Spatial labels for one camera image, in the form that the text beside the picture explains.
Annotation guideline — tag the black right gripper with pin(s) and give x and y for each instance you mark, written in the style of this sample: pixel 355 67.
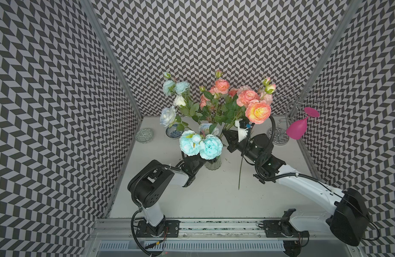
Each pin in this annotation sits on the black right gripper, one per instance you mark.
pixel 237 143

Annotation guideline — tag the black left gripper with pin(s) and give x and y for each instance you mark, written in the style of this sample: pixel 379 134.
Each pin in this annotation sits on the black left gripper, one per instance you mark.
pixel 197 159

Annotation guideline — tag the pink peony flower stem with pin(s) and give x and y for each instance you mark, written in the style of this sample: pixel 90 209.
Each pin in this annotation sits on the pink peony flower stem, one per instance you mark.
pixel 257 104

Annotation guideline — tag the light pink rose stem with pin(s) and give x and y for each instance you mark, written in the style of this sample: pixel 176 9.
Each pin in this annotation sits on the light pink rose stem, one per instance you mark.
pixel 266 91

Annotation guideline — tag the coral pink rose stem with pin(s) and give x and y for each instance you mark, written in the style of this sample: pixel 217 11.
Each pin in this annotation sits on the coral pink rose stem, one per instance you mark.
pixel 221 88

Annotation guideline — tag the clear glass vase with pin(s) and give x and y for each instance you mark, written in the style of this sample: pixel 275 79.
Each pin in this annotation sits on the clear glass vase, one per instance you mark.
pixel 214 164

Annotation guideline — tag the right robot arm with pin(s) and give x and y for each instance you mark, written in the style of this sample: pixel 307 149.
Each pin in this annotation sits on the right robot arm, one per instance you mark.
pixel 345 213

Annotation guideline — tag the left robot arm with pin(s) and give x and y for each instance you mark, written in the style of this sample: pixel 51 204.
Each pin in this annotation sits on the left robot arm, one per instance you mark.
pixel 149 184

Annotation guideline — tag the turquoise artificial flower stem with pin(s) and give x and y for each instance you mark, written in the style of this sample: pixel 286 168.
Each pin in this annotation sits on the turquoise artificial flower stem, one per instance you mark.
pixel 208 147

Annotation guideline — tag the blue patterned small bowl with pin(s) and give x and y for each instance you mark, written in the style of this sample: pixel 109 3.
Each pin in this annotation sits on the blue patterned small bowl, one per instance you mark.
pixel 173 132

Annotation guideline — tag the pink plastic wine glass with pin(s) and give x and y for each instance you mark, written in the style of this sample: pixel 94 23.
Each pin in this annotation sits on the pink plastic wine glass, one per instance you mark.
pixel 298 128

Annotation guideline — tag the clear glass lidded dish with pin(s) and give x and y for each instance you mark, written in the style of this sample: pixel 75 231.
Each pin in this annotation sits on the clear glass lidded dish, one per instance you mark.
pixel 144 135

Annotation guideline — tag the white and blue flower stem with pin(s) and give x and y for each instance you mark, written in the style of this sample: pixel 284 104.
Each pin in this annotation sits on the white and blue flower stem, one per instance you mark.
pixel 184 106

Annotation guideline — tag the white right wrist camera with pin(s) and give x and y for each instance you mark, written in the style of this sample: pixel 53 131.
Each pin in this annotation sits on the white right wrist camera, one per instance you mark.
pixel 242 129

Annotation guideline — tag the chrome wire glass rack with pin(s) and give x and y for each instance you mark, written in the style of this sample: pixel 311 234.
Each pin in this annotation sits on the chrome wire glass rack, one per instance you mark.
pixel 294 111

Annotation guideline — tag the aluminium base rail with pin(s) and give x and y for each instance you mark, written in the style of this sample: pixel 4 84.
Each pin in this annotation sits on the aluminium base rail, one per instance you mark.
pixel 219 237

